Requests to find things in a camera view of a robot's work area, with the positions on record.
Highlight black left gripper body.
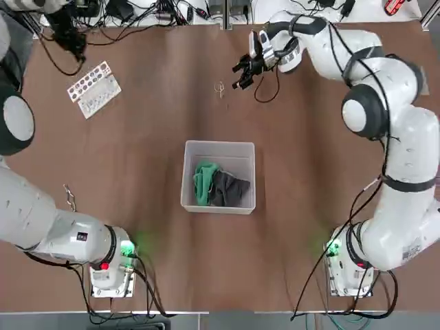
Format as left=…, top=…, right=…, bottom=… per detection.
left=44, top=10, right=80, bottom=42

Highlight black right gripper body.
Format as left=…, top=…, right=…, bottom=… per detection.
left=253, top=54, right=280, bottom=75

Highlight dark grey cloth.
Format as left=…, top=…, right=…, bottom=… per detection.
left=208, top=170, right=252, bottom=208

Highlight green cloth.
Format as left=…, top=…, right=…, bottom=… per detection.
left=191, top=162, right=223, bottom=208

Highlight white test tube rack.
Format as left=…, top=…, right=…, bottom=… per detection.
left=65, top=60, right=122, bottom=120

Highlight translucent plastic storage box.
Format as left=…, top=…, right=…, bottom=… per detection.
left=180, top=139, right=257, bottom=215

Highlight white side desk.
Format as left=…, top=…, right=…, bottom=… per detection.
left=32, top=0, right=426, bottom=25

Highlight red handheld device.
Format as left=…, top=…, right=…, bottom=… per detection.
left=384, top=0, right=407, bottom=15

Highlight silver crucible tongs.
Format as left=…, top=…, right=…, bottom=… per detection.
left=62, top=184, right=77, bottom=212

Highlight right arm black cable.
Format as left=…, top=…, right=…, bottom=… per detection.
left=253, top=20, right=396, bottom=193

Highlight long black cable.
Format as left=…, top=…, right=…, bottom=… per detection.
left=36, top=29, right=118, bottom=76

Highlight aluminium frame post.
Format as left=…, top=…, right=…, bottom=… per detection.
left=222, top=0, right=235, bottom=31
left=419, top=0, right=433, bottom=32

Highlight usb hub cable bundle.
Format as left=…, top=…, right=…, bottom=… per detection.
left=151, top=0, right=211, bottom=25

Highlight black base cable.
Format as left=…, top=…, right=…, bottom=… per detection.
left=20, top=250, right=179, bottom=319

